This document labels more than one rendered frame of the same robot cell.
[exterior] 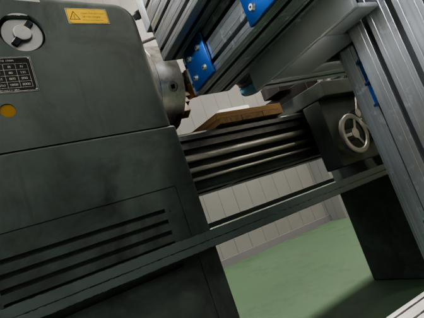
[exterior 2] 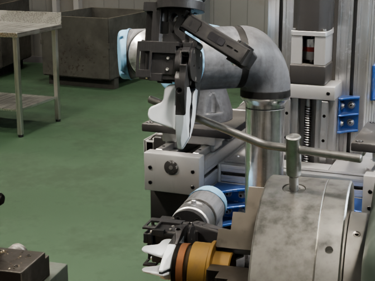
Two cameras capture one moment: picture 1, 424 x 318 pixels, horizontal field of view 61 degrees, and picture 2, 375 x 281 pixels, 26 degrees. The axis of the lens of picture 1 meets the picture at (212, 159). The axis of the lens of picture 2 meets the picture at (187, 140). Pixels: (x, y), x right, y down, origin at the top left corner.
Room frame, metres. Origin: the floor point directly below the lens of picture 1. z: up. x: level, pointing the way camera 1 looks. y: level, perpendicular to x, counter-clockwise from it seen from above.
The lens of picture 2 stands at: (2.14, 0.91, 1.60)
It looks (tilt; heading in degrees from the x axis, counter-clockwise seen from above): 14 degrees down; 230
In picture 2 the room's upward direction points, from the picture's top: straight up
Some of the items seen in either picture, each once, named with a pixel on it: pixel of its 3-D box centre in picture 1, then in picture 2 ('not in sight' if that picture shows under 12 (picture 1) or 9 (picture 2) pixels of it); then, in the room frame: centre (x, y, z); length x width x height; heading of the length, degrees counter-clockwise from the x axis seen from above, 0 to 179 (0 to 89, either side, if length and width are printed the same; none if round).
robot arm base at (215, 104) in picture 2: not in sight; (201, 97); (0.86, -0.54, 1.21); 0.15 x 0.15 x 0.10
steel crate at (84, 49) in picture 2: not in sight; (100, 46); (-2.90, -6.52, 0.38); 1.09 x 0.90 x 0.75; 28
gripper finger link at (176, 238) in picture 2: not in sight; (179, 240); (1.33, -0.06, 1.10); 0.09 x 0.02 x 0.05; 34
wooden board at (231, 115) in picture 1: (225, 130); not in sight; (1.40, -0.09, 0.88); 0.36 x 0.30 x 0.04; 34
